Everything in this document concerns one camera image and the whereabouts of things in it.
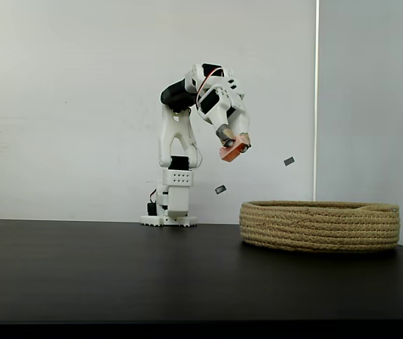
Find pink lego block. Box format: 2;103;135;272
218;138;248;164

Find white vertical corner trim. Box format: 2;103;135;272
313;0;320;202

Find red black servo cable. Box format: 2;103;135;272
195;68;225;108

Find woven rope basket tray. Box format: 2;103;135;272
239;200;402;254

